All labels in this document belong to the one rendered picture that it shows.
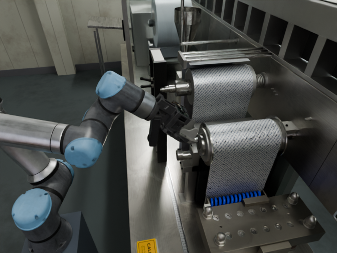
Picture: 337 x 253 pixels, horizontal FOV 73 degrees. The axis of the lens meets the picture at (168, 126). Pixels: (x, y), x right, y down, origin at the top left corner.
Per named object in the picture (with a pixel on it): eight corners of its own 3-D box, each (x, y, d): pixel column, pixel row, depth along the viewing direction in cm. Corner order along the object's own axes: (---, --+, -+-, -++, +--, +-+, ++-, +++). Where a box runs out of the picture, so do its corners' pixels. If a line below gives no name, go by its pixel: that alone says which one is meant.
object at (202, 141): (198, 157, 80) (194, 136, 82) (203, 156, 81) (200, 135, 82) (203, 154, 73) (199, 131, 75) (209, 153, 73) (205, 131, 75)
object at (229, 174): (205, 193, 86) (211, 158, 74) (263, 184, 89) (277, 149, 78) (205, 195, 85) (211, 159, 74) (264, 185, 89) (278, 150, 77)
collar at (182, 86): (173, 91, 96) (173, 77, 92) (187, 90, 97) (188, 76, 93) (176, 99, 91) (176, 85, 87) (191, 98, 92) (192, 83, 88)
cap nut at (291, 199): (284, 197, 87) (288, 190, 84) (293, 195, 88) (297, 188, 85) (290, 205, 84) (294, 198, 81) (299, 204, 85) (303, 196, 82)
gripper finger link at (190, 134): (209, 137, 73) (188, 124, 69) (196, 149, 76) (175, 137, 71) (206, 131, 76) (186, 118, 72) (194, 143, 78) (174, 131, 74)
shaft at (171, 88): (159, 91, 93) (159, 84, 91) (174, 90, 94) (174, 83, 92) (161, 95, 90) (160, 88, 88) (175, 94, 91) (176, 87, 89)
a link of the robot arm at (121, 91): (95, 84, 64) (111, 62, 60) (128, 102, 70) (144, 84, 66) (91, 101, 59) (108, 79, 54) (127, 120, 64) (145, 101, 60)
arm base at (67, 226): (24, 263, 81) (13, 251, 75) (35, 224, 92) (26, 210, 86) (69, 254, 83) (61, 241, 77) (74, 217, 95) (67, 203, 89)
